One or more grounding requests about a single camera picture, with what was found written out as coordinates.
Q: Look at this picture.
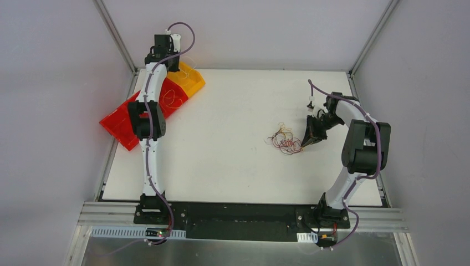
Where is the aluminium frame rail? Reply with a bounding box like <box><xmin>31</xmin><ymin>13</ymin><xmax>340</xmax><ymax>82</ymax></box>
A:
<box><xmin>78</xmin><ymin>202</ymin><xmax>409</xmax><ymax>233</ymax></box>

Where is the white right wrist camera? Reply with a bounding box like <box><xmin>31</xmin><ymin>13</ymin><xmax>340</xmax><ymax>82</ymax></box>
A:
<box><xmin>307</xmin><ymin>96</ymin><xmax>322</xmax><ymax>116</ymax></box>

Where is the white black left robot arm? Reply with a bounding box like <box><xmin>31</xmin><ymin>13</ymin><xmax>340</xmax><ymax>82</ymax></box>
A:
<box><xmin>127</xmin><ymin>32</ymin><xmax>181</xmax><ymax>224</ymax></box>

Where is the yellow plastic bin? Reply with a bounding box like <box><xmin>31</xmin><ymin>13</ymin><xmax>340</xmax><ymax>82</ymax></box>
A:
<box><xmin>167</xmin><ymin>62</ymin><xmax>206</xmax><ymax>98</ymax></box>

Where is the orange thin cable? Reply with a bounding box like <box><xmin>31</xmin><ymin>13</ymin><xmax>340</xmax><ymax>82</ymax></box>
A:
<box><xmin>160</xmin><ymin>88</ymin><xmax>186</xmax><ymax>110</ymax></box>

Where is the red yellow cable bundle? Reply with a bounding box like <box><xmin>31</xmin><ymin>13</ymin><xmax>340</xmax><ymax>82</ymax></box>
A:
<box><xmin>267</xmin><ymin>122</ymin><xmax>305</xmax><ymax>155</ymax></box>

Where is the left controller board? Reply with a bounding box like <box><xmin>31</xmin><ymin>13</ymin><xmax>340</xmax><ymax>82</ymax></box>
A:
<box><xmin>145</xmin><ymin>228</ymin><xmax>170</xmax><ymax>238</ymax></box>

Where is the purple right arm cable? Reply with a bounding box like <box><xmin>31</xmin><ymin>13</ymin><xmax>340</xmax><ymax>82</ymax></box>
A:
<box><xmin>307</xmin><ymin>79</ymin><xmax>384</xmax><ymax>252</ymax></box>

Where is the right controller board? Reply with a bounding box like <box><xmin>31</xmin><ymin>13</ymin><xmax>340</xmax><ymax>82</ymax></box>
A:
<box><xmin>316</xmin><ymin>235</ymin><xmax>337</xmax><ymax>248</ymax></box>

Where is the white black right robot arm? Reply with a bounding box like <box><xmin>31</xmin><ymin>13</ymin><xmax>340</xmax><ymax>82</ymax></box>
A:
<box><xmin>301</xmin><ymin>92</ymin><xmax>391</xmax><ymax>227</ymax></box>

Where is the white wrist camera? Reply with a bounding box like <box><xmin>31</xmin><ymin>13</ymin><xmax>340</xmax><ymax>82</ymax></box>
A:
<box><xmin>307</xmin><ymin>96</ymin><xmax>322</xmax><ymax>116</ymax></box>
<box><xmin>166</xmin><ymin>30</ymin><xmax>181</xmax><ymax>54</ymax></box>

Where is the red plastic bin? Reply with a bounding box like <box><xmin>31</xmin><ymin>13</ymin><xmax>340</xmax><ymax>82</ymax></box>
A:
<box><xmin>99</xmin><ymin>78</ymin><xmax>188</xmax><ymax>151</ymax></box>

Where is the controller board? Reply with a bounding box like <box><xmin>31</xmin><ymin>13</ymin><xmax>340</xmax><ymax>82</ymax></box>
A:
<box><xmin>316</xmin><ymin>235</ymin><xmax>337</xmax><ymax>248</ymax></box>
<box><xmin>145</xmin><ymin>228</ymin><xmax>170</xmax><ymax>238</ymax></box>

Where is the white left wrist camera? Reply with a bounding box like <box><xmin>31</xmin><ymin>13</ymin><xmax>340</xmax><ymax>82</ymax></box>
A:
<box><xmin>166</xmin><ymin>30</ymin><xmax>181</xmax><ymax>54</ymax></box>

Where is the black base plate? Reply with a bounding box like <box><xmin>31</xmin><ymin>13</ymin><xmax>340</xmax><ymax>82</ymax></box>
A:
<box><xmin>133</xmin><ymin>202</ymin><xmax>350</xmax><ymax>242</ymax></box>

